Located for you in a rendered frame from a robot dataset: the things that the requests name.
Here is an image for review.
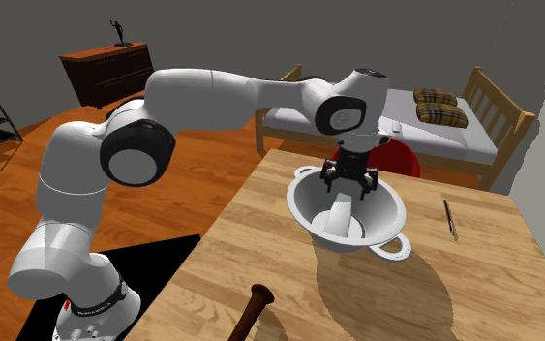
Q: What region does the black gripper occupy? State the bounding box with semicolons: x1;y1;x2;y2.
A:
319;145;379;201

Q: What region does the red round chair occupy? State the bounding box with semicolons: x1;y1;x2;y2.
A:
330;138;421;179

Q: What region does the wooden bed with plaid pillows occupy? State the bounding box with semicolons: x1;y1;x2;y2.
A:
254;63;537;192

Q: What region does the light wooden table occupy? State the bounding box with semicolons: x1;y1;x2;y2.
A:
123;147;545;341

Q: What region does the dark blue pen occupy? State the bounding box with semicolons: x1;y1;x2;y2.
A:
442;198;460;242

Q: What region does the brown wooden bat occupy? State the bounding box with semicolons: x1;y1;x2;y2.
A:
226;283;276;341

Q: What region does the black robot stand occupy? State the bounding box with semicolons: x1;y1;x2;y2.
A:
15;233;202;341

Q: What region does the brown dresser with black figure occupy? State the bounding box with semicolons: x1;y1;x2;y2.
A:
58;19;156;110

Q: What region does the white bowl with two handles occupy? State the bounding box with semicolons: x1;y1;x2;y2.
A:
285;165;412;263

